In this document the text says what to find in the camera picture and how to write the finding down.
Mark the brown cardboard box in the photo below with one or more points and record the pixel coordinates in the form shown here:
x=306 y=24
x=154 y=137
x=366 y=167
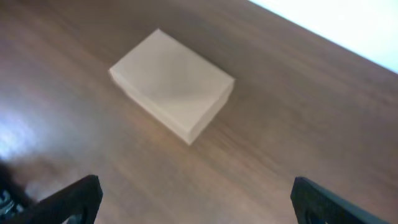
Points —
x=174 y=84

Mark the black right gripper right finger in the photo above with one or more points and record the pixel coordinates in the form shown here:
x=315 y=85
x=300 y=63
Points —
x=314 y=204

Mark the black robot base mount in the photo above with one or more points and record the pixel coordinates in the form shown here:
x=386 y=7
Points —
x=14 y=199

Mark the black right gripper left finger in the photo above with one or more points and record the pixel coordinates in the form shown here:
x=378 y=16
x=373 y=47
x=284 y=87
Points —
x=76 y=203

